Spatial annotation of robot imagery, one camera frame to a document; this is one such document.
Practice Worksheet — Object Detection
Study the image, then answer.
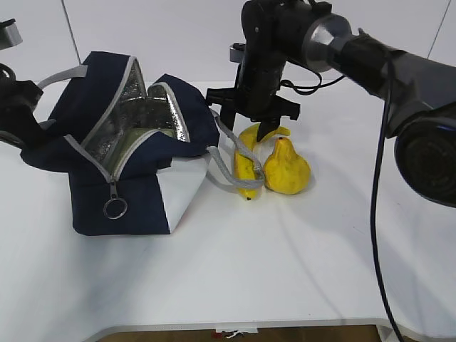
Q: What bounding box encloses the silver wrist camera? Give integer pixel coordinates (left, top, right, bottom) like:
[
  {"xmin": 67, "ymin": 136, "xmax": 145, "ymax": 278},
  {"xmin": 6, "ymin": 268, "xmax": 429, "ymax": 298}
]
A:
[
  {"xmin": 0, "ymin": 19, "xmax": 23, "ymax": 50},
  {"xmin": 229, "ymin": 43, "xmax": 245, "ymax": 64}
]

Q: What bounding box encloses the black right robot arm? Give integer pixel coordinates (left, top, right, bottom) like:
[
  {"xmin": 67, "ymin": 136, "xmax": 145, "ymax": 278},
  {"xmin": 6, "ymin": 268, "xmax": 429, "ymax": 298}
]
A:
[{"xmin": 206, "ymin": 1, "xmax": 455, "ymax": 207}]

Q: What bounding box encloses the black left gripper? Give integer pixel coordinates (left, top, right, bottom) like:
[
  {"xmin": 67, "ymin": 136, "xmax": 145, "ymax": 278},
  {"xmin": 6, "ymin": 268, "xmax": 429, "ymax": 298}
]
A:
[{"xmin": 1, "ymin": 64, "xmax": 43, "ymax": 150}]

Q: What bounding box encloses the yellow pear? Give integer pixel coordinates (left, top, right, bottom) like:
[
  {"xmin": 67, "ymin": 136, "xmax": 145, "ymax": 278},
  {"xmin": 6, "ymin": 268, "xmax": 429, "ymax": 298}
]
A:
[{"xmin": 263, "ymin": 138, "xmax": 311, "ymax": 195}]

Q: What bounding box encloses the green lid glass container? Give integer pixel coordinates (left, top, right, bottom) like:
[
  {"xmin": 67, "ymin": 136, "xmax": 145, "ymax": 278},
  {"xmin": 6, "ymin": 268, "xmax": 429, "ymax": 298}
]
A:
[{"xmin": 113, "ymin": 128, "xmax": 176, "ymax": 158}]

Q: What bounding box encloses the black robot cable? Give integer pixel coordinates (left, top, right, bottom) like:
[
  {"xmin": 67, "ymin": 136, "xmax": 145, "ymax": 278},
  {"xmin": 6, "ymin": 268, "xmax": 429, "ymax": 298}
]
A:
[{"xmin": 281, "ymin": 53, "xmax": 405, "ymax": 342}]

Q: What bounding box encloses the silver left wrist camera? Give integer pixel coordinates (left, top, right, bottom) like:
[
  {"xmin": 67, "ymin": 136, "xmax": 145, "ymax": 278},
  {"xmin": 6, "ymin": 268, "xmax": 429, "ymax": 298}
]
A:
[{"xmin": 0, "ymin": 19, "xmax": 23, "ymax": 50}]

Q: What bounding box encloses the white tag under table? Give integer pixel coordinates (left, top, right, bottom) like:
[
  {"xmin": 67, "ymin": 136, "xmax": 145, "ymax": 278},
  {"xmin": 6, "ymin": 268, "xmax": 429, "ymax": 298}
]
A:
[{"xmin": 211, "ymin": 327, "xmax": 259, "ymax": 339}]

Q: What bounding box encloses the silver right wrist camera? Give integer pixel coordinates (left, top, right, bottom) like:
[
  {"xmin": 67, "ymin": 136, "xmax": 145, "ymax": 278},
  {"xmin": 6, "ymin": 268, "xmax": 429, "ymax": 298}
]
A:
[{"xmin": 229, "ymin": 43, "xmax": 245, "ymax": 64}]

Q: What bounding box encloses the navy blue lunch bag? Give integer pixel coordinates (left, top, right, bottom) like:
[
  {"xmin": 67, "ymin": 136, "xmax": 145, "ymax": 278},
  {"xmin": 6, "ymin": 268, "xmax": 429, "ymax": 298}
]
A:
[{"xmin": 19, "ymin": 51, "xmax": 265, "ymax": 237}]

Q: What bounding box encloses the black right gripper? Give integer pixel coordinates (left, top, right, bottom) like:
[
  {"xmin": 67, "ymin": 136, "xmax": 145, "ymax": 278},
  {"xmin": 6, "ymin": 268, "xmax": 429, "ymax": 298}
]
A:
[{"xmin": 206, "ymin": 1, "xmax": 300, "ymax": 142}]

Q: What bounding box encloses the yellow banana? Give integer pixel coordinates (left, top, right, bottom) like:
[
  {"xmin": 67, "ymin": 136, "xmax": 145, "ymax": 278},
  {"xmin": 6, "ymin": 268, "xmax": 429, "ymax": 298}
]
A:
[{"xmin": 232, "ymin": 123, "xmax": 291, "ymax": 201}]

